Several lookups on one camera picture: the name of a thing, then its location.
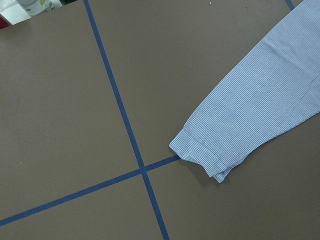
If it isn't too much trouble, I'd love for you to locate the clear patterned bottle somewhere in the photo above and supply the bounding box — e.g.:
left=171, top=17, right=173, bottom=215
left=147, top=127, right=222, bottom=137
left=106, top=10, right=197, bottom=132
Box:
left=16, top=0, right=55, bottom=17

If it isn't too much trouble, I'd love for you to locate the light blue striped shirt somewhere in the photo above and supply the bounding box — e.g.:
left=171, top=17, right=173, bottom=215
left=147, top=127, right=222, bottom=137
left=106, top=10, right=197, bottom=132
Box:
left=169, top=0, right=320, bottom=183

